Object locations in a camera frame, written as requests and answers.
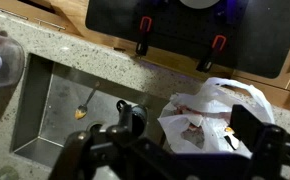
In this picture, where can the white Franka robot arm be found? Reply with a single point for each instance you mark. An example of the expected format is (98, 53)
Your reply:
(200, 3)

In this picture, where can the wooden base cabinet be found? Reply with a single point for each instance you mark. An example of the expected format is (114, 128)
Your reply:
(70, 16)

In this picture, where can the white plastic takeout bag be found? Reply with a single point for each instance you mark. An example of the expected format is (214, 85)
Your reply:
(205, 110)

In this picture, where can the metal spoon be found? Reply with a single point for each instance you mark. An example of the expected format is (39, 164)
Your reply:
(81, 112)

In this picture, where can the clear plastic tumbler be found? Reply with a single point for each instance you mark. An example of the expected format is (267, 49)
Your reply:
(5, 63)

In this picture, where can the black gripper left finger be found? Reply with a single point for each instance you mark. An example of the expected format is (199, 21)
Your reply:
(95, 153)

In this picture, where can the black mug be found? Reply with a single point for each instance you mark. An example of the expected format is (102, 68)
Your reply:
(141, 116)

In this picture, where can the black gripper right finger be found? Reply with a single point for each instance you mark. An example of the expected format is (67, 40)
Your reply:
(275, 150)

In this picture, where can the stainless steel sink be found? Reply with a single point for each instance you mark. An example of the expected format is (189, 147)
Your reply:
(65, 100)

